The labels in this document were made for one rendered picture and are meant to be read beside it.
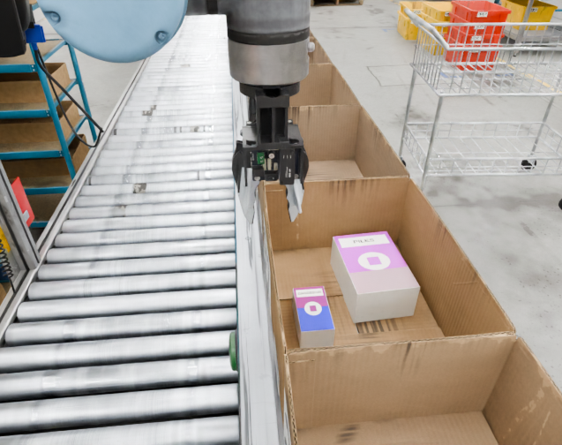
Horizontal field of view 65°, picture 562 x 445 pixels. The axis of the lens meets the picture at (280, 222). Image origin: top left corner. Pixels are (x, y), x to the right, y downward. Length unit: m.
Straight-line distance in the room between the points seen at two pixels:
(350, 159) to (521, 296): 1.33
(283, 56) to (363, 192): 0.45
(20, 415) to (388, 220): 0.77
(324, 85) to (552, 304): 1.47
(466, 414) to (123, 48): 0.63
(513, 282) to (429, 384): 1.81
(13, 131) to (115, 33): 2.21
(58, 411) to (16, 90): 1.76
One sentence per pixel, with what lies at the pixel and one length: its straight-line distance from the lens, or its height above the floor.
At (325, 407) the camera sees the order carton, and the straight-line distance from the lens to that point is 0.64.
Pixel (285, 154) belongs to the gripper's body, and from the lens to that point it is 0.52.
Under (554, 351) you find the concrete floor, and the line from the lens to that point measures 2.18.
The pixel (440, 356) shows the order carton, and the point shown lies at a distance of 0.60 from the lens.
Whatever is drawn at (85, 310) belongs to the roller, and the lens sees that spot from 1.09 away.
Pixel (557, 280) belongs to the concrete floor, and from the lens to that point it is 2.55.
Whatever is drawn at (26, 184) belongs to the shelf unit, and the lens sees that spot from 2.58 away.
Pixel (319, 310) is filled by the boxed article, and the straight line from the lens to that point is 0.74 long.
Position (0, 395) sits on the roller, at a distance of 1.02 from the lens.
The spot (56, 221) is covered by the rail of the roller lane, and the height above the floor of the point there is 0.74.
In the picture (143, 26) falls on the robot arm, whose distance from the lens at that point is 0.33.
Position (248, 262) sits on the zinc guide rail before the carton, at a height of 0.89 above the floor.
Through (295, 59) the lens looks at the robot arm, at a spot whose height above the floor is 1.34.
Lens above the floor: 1.47
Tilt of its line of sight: 35 degrees down
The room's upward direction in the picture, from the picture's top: straight up
